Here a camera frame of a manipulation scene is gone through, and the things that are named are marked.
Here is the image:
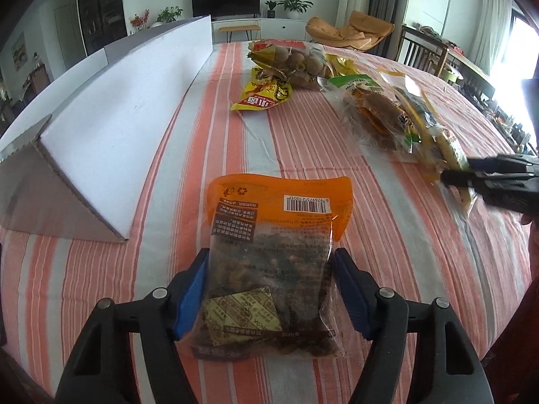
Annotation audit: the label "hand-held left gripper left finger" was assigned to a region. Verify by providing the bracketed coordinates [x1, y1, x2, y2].
[55, 247, 211, 404]

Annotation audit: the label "dark wooden chair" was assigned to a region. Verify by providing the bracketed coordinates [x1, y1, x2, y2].
[395, 24, 449, 77]

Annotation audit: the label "clear yellow white snack bag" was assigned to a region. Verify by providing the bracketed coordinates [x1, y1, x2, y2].
[379, 71, 447, 135]

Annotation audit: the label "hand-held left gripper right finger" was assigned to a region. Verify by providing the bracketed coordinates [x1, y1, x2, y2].
[334, 247, 495, 404]

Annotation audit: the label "sheer window curtain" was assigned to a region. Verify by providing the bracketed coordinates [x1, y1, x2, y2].
[469, 0, 512, 76]

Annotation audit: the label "long yellow snack packet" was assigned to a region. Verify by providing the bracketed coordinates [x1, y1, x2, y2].
[421, 128, 476, 213]

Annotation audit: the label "green label snack bag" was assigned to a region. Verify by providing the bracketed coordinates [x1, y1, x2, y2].
[322, 73, 382, 93]

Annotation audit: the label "clear bag of brown snacks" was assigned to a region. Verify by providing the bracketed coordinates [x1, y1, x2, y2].
[339, 86, 422, 152]

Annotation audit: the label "orange lounge chair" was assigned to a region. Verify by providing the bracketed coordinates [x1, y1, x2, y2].
[305, 10, 395, 53]

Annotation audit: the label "cluttered dining table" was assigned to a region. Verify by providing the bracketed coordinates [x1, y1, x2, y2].
[421, 25, 531, 152]

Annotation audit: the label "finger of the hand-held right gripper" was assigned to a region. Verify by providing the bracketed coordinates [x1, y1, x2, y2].
[467, 155, 539, 174]
[440, 170, 539, 216]

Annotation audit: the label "white television cabinet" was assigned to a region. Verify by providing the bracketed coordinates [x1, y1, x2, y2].
[211, 17, 312, 45]

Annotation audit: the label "dark display cabinet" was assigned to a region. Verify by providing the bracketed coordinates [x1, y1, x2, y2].
[76, 0, 127, 55]

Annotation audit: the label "black television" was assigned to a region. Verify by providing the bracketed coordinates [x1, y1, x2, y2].
[191, 0, 262, 18]

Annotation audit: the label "white cardboard box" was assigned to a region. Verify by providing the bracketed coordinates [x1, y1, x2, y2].
[0, 14, 213, 244]

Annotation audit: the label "framed wall picture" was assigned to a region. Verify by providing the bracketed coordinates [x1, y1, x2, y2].
[12, 34, 30, 71]

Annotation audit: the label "bushy green potted plant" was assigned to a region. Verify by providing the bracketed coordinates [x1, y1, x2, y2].
[157, 6, 184, 24]

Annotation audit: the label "orange clear snack bag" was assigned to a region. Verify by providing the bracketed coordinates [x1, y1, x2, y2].
[191, 173, 354, 360]

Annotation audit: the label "red flower plant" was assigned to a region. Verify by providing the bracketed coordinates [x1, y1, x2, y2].
[130, 9, 151, 31]

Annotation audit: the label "orange striped tablecloth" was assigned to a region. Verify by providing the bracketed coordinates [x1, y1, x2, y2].
[0, 40, 535, 404]

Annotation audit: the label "wooden stool black legs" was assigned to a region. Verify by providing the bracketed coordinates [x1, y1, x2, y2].
[218, 24, 261, 43]

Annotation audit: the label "bag of round brown nuts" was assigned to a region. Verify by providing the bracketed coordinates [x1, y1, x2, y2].
[246, 40, 329, 91]

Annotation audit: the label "large green potted plant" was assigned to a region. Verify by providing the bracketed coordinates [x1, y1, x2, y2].
[278, 0, 314, 20]

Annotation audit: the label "small yellow snack packet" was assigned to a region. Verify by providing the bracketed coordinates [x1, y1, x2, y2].
[324, 54, 358, 77]

